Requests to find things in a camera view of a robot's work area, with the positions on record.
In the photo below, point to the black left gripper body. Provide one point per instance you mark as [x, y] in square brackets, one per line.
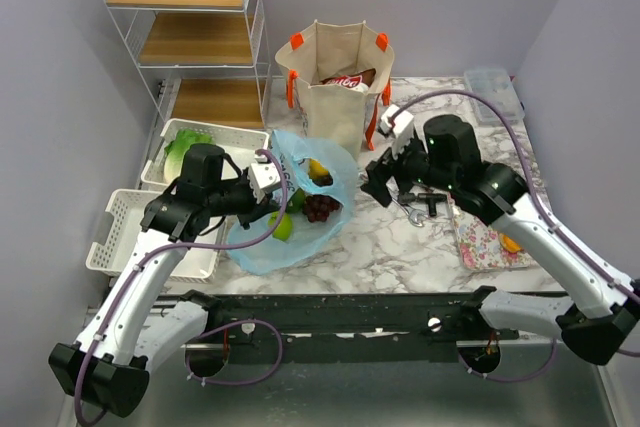
[232, 200]

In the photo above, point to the green lime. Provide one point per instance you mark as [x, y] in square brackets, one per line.
[296, 202]

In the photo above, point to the red white snack packet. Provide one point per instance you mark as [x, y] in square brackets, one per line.
[359, 82]

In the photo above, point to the black pipe tee fitting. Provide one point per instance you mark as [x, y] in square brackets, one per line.
[430, 199]

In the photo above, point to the beige canvas tote bag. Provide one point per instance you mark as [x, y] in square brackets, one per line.
[332, 112]

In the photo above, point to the white perforated basket rear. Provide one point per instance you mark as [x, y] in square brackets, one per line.
[240, 144]

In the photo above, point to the yellow lemon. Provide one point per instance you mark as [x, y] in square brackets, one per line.
[317, 171]

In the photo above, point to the green lettuce leaf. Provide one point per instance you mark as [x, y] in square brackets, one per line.
[176, 150]

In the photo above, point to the white wire shelf rack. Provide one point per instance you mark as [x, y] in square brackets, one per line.
[202, 60]

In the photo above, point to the silver open-end wrench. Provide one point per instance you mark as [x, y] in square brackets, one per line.
[416, 217]

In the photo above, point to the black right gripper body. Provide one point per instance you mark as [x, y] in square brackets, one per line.
[415, 166]

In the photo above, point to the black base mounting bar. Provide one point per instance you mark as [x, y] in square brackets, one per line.
[342, 328]

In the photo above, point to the braided golden bread loaf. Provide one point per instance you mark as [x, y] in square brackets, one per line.
[508, 244]

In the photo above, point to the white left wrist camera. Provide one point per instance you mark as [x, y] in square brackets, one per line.
[266, 176]

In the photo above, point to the white perforated basket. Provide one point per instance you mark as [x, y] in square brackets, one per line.
[117, 234]
[240, 144]

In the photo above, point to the dark red grape bunch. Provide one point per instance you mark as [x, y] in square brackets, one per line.
[317, 208]

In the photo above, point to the aluminium rail frame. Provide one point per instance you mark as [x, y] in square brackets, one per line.
[110, 366]

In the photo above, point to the floral pattern tray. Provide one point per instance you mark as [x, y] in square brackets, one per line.
[480, 248]

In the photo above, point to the clear plastic organizer box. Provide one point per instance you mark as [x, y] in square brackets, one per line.
[494, 84]

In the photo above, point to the blue plastic grocery bag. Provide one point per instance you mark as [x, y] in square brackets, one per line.
[322, 180]

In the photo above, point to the white perforated basket front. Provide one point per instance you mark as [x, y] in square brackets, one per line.
[117, 234]

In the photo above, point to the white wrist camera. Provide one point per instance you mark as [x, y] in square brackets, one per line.
[399, 126]
[266, 176]

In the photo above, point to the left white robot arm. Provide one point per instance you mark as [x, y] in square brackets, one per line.
[125, 297]

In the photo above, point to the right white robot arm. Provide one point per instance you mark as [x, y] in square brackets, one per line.
[598, 310]

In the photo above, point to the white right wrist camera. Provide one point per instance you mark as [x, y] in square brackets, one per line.
[399, 126]

